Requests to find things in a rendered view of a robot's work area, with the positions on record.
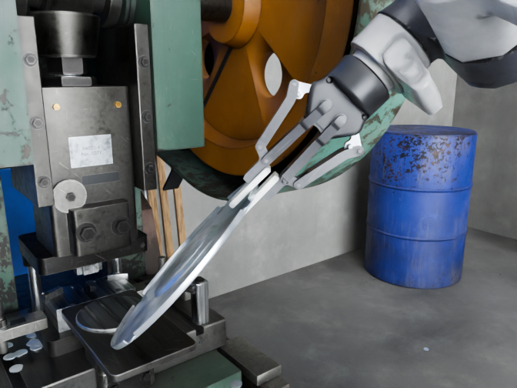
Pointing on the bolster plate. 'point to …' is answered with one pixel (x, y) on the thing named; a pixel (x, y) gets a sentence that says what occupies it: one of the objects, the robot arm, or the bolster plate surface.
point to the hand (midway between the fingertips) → (254, 189)
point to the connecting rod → (66, 35)
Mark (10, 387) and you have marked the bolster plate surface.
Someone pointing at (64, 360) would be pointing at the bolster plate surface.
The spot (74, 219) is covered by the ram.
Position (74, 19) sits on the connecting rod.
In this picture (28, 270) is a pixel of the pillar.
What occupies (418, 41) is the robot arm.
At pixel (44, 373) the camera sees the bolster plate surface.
